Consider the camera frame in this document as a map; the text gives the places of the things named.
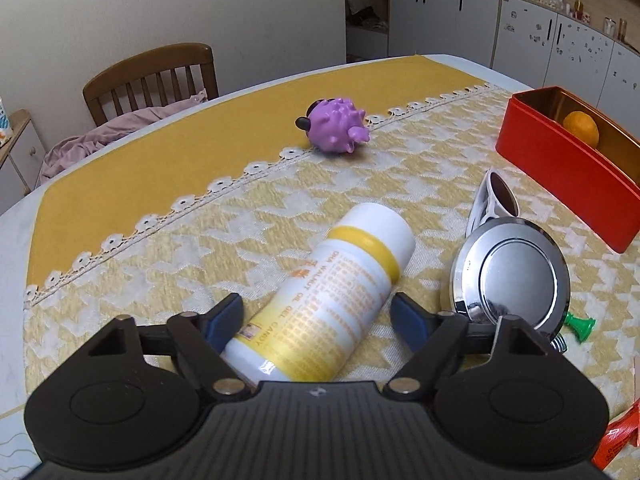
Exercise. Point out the small wooden-top side cabinet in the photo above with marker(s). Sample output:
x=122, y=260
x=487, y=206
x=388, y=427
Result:
x=20, y=160

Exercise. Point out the yellow patterned tablecloth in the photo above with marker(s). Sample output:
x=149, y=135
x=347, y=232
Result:
x=175, y=170

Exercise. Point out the orange fruit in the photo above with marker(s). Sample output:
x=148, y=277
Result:
x=580, y=127

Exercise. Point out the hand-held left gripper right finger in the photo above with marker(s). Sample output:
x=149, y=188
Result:
x=407, y=317

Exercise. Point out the clutter on side cabinet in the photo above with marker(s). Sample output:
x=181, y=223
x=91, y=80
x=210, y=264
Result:
x=4, y=122

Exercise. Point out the purple spiky toy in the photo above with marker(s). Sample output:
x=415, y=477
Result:
x=332, y=125

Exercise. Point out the pink cloth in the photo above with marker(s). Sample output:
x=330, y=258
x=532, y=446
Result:
x=100, y=135

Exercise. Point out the small green plastic toy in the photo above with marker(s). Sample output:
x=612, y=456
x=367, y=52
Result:
x=580, y=329

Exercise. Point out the round chrome disc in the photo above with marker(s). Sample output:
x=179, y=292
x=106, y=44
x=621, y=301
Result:
x=515, y=275

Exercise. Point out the red tin box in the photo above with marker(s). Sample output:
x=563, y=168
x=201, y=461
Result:
x=550, y=160

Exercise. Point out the wooden chair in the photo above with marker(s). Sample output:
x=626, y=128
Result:
x=150, y=62

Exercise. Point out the white sunglasses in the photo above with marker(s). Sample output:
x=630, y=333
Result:
x=500, y=195

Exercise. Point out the white cabinet with stickers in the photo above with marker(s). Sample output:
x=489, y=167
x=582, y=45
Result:
x=575, y=45

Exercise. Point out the orange-red plastic packet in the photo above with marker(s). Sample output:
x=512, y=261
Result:
x=620, y=435

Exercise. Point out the low white shelf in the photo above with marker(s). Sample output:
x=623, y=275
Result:
x=367, y=40

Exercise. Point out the white bottle with yellow label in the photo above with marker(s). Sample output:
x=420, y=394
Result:
x=330, y=290

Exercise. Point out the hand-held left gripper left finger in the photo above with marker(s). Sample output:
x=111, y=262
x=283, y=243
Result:
x=225, y=317

